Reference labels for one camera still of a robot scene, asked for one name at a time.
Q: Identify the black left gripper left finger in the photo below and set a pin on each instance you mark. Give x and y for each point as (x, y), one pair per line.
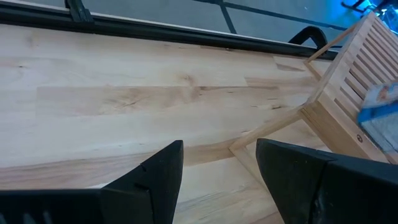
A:
(155, 193)

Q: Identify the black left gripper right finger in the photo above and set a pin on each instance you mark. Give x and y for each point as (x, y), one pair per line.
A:
(289, 180)

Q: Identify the slatted wooden shelf rack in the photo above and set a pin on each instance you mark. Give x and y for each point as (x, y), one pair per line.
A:
(329, 124)

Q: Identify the black floor tape strip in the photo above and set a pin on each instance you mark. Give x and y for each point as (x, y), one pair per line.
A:
(280, 15)
(228, 18)

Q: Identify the light blue Rice Krispies box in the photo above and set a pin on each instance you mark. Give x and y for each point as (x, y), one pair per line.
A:
(377, 115)

